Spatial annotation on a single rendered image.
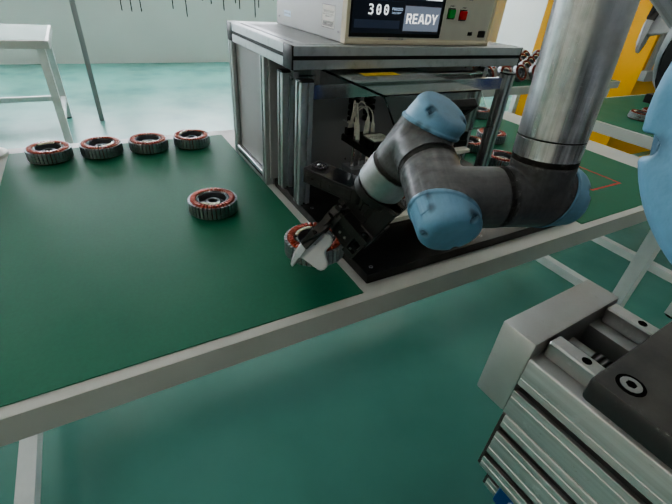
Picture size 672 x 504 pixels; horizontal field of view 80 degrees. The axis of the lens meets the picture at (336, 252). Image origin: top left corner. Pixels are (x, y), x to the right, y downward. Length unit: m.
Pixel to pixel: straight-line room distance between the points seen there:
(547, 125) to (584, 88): 0.05
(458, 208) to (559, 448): 0.24
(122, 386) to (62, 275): 0.29
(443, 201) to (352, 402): 1.14
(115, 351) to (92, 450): 0.87
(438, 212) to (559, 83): 0.18
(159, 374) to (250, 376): 0.93
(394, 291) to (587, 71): 0.46
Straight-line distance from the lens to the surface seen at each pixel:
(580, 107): 0.50
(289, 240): 0.72
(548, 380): 0.38
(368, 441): 1.43
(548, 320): 0.40
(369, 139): 0.99
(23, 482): 1.31
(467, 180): 0.48
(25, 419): 0.68
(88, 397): 0.66
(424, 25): 1.09
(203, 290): 0.76
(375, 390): 1.55
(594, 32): 0.50
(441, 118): 0.51
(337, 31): 1.00
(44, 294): 0.84
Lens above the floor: 1.22
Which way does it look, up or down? 34 degrees down
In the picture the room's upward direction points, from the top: 5 degrees clockwise
